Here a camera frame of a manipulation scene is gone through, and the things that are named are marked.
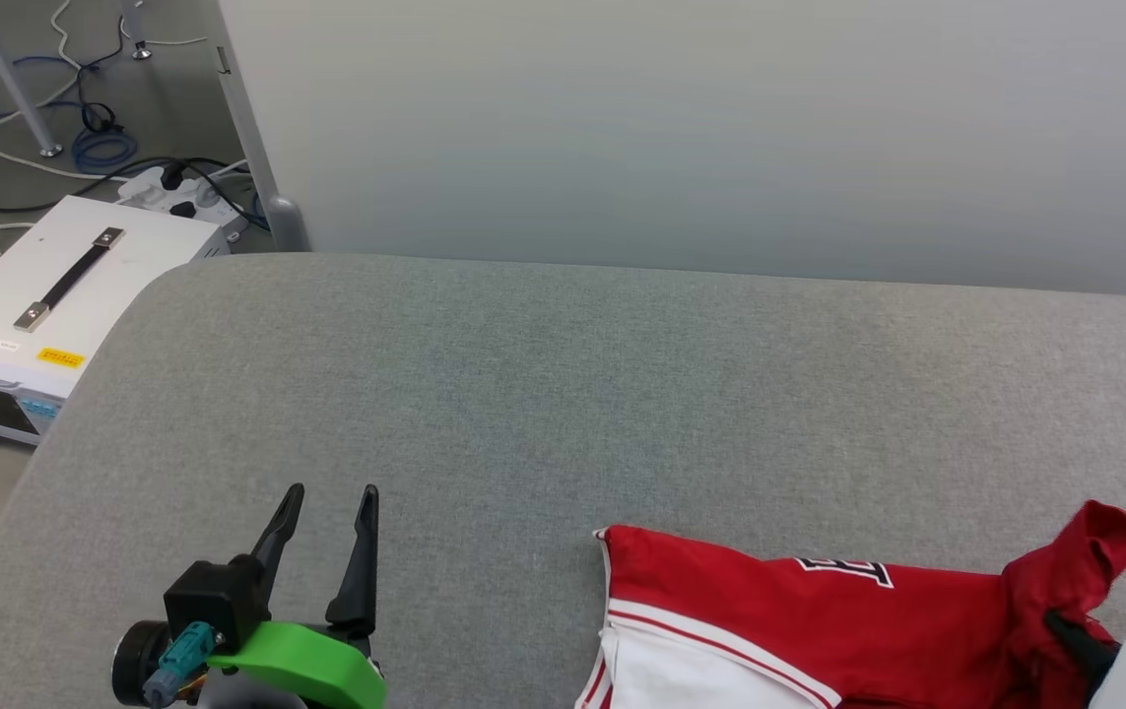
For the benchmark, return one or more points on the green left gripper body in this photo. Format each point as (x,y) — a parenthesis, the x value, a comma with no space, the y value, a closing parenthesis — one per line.
(306,665)

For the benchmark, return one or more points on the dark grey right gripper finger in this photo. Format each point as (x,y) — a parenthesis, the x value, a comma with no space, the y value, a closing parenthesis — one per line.
(1080,642)

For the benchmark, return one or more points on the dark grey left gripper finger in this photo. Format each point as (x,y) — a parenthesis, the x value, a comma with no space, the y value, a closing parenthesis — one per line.
(282,537)
(361,571)

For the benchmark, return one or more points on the red Bulls basketball jersey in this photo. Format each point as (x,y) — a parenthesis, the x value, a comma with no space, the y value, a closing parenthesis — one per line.
(819,611)

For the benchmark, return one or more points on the grey fabric sofa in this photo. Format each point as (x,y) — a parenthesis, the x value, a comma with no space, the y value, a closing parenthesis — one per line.
(523,394)

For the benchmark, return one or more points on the yellow warning sticker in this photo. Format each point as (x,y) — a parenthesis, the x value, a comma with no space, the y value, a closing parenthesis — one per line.
(62,357)

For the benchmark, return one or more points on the white equipment box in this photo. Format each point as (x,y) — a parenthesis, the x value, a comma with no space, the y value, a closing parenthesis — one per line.
(129,276)

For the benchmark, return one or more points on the white power strip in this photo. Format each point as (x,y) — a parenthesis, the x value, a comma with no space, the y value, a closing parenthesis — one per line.
(141,187)

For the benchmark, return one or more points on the grey metal table leg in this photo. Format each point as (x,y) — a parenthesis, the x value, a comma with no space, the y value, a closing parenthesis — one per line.
(138,30)
(9,79)

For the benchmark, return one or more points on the white partition panel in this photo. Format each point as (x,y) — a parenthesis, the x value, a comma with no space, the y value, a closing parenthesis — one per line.
(720,128)

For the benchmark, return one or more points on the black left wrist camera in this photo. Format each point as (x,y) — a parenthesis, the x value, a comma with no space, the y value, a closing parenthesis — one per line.
(218,596)

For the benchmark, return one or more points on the grey metal partition post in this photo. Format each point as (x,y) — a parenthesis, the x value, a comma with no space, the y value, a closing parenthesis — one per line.
(287,222)

